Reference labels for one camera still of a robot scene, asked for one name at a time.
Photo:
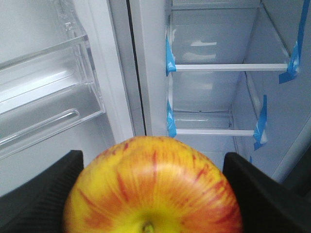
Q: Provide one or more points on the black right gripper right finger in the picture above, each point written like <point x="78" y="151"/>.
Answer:
<point x="266" y="206"/>

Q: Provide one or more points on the glass fridge shelf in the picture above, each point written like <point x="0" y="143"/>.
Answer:
<point x="226" y="39"/>
<point x="202" y="103"/>

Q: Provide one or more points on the blue tape strip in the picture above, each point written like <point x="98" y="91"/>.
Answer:
<point x="170" y="61"/>
<point x="259" y="132"/>
<point x="171" y="127"/>
<point x="295" y="58"/>

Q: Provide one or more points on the open fridge door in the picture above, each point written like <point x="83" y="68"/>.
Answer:
<point x="107" y="24"/>

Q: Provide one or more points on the clear upper door bin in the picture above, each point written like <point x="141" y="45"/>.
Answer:
<point x="48" y="80"/>

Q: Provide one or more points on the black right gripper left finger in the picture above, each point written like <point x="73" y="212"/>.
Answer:
<point x="37" y="206"/>

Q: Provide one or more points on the red yellow apple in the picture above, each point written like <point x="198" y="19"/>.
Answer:
<point x="151" y="184"/>

